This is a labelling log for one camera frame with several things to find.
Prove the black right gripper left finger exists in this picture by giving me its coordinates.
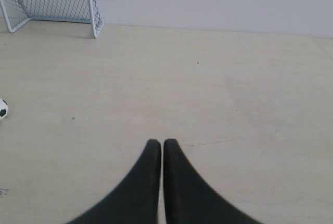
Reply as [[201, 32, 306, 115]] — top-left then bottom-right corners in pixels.
[[70, 139, 161, 223]]

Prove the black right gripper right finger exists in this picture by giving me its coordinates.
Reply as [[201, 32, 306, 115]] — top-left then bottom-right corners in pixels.
[[163, 139, 259, 223]]

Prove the small black white soccer ball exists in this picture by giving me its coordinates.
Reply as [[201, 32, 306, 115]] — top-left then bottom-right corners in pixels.
[[0, 98, 9, 120]]

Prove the white miniature soccer goal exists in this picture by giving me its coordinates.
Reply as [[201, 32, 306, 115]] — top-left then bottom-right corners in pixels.
[[1, 0, 104, 38]]

